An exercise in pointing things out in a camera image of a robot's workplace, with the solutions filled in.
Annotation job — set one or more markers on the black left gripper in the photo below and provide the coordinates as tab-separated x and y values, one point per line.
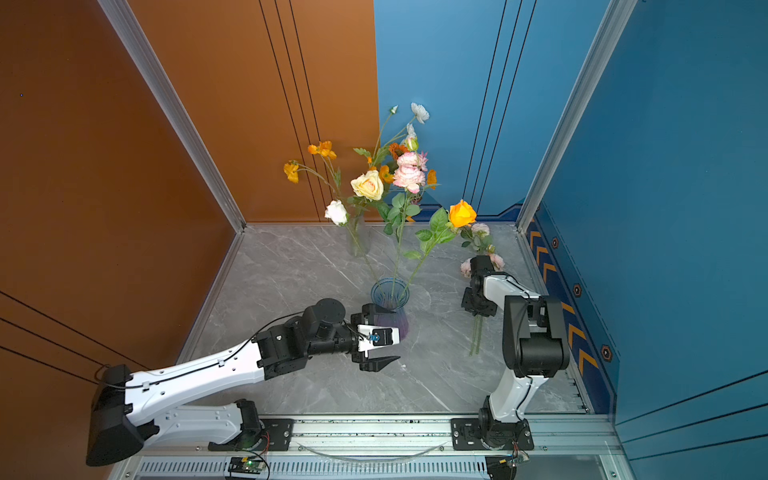
373	363

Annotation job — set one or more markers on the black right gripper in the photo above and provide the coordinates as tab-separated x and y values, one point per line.
466	303

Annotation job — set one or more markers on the purple glass vase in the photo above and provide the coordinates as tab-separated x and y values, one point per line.
392	295

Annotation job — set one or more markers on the pink rose flower stem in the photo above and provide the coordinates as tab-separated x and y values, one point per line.
477	237

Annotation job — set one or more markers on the single orange ranunculus stem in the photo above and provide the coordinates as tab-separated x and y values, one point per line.
443	227

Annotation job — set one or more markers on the clear ribbed glass vase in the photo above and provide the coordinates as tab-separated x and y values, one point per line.
357	236

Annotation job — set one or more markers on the white rose bud stem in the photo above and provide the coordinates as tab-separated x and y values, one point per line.
338	214

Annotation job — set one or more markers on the bright pink rose stem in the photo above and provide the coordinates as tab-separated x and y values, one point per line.
403	205

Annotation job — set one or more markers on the cream white rose stem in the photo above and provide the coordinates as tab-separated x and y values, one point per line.
368	191

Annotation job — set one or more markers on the orange gerbera flower stem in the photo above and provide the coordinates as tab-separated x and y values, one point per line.
396	150

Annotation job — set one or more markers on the white ranunculus flower stem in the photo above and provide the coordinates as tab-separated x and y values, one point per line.
419	114

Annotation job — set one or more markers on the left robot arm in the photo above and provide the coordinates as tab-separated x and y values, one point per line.
132	410

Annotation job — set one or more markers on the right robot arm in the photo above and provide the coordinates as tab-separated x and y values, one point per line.
534	349

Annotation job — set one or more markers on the green circuit board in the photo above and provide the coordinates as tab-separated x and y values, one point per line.
247	467

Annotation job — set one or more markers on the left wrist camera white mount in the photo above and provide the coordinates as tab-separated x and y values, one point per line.
371	337

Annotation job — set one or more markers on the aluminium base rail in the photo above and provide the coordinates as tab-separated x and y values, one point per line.
407	446

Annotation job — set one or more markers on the aluminium corner post right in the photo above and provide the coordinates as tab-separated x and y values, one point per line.
600	52

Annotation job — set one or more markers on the aluminium corner post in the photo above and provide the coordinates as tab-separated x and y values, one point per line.
126	25
600	52

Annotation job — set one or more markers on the aluminium corner post left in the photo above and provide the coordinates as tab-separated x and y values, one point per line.
126	25

